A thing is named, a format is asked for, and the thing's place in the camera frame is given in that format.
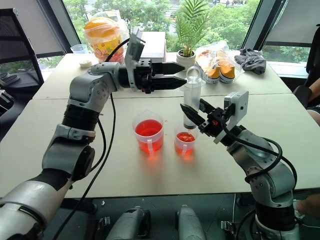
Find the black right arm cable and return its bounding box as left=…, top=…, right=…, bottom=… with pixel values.
left=219, top=121, right=298, bottom=184

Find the person's bare leg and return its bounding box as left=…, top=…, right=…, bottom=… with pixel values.
left=306, top=76, right=320, bottom=126

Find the small cup with red liquid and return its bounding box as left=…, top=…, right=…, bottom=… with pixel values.
left=173, top=124, right=200, bottom=156

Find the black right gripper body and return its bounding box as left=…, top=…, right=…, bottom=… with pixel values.
left=198, top=106, right=230, bottom=139

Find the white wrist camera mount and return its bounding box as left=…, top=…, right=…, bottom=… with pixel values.
left=124, top=26, right=146, bottom=89
left=213, top=90, right=250, bottom=144

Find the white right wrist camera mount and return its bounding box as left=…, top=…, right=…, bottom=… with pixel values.
left=213, top=90, right=250, bottom=144

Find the clear plastic bag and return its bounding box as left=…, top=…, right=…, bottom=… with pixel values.
left=194, top=40, right=245, bottom=85

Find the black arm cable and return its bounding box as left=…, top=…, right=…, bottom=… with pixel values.
left=219, top=121, right=298, bottom=184
left=51, top=37, right=131, bottom=240

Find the orange and white sneaker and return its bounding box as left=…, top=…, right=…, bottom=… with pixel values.
left=206, top=65, right=221, bottom=85
left=219, top=62, right=236, bottom=84

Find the grey crumpled cloth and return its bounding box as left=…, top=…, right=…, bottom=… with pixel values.
left=234, top=47, right=269, bottom=75

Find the large cup with red liquid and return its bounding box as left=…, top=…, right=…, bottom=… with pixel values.
left=131, top=108, right=165, bottom=155

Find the grey rounded robot leg housing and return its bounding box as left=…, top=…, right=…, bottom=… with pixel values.
left=175, top=204, right=208, bottom=240
left=106, top=205, right=151, bottom=240

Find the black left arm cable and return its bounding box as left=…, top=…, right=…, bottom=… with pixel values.
left=51, top=37, right=131, bottom=240

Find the clear plastic graduated cylinder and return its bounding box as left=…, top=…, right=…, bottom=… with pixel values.
left=182, top=65, right=205, bottom=131

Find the small empty clear cup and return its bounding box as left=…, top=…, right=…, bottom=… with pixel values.
left=70, top=43, right=89, bottom=56

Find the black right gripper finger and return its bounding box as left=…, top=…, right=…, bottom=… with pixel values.
left=199, top=98, right=217, bottom=114
left=179, top=103, right=208, bottom=129

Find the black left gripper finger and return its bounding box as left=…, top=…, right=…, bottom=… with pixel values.
left=151, top=75, right=188, bottom=92
left=151, top=62, right=186, bottom=76

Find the green potted plant white pot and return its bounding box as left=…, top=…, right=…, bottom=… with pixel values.
left=173, top=0, right=210, bottom=72

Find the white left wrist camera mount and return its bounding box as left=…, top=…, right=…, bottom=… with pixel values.
left=124, top=26, right=146, bottom=89

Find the black chair armrest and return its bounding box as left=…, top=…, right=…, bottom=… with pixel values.
left=292, top=84, right=313, bottom=109

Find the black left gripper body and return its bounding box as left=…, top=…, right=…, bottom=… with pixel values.
left=133, top=58, right=154, bottom=95

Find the white box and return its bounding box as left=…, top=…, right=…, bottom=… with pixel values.
left=138, top=31, right=167, bottom=64

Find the orange-lidded snack jar in bag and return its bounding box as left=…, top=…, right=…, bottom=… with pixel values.
left=83, top=15, right=129, bottom=64

